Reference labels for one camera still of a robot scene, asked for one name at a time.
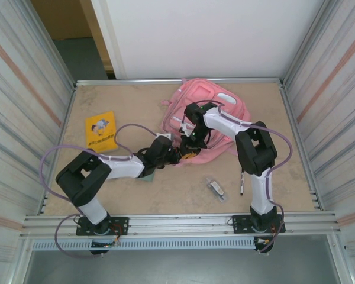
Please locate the pink backpack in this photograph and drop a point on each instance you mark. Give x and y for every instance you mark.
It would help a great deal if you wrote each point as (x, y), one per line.
(225, 100)

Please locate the yellow book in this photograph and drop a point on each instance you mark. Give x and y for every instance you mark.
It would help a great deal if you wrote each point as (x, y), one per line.
(102, 133)

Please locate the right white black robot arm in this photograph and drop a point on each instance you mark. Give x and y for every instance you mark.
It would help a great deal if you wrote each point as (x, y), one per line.
(225, 124)

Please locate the black white pen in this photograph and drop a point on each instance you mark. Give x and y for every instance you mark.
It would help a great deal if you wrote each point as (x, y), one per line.
(242, 185)

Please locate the brown wooden board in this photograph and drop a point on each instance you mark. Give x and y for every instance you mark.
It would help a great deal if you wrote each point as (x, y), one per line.
(71, 17)

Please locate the wide aluminium mounting rail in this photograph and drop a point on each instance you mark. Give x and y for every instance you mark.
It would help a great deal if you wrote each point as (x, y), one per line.
(180, 220)

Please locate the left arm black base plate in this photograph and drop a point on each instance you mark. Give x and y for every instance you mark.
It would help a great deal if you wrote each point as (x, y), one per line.
(121, 223)

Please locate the aluminium table frame rail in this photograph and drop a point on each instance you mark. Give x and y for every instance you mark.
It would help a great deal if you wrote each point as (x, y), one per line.
(66, 124)
(121, 82)
(295, 133)

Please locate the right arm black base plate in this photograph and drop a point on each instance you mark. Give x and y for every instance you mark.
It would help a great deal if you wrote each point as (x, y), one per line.
(239, 222)

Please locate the aluminium corner post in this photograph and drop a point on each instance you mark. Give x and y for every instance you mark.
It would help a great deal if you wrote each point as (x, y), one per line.
(306, 44)
(54, 50)

